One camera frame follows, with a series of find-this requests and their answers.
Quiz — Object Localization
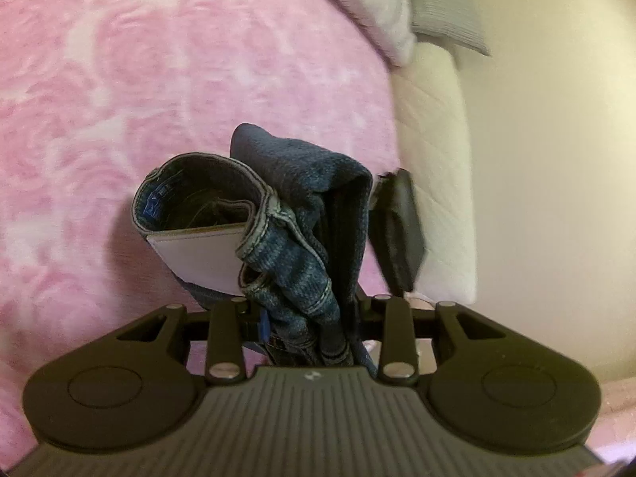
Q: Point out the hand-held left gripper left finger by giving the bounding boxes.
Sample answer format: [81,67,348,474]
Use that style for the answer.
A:
[64,297,272,386]

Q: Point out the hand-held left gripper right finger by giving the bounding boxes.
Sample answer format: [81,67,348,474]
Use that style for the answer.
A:
[355,294,567,386]

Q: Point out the blue denim jeans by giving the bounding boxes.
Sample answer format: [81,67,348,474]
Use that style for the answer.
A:
[132,123,378,376]

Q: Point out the dark folded garment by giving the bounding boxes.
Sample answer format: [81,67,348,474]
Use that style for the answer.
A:
[370,169,428,295]

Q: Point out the white quilted mattress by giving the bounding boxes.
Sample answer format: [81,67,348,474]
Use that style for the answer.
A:
[388,42,479,305]

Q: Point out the pink floral blanket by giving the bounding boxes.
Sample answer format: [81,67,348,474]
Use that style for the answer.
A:
[0,0,636,464]

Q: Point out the grey pillow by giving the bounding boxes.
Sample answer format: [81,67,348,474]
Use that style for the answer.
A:
[400,0,493,56]

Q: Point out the light pink folded blanket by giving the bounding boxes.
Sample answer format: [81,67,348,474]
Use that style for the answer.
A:
[291,0,418,66]

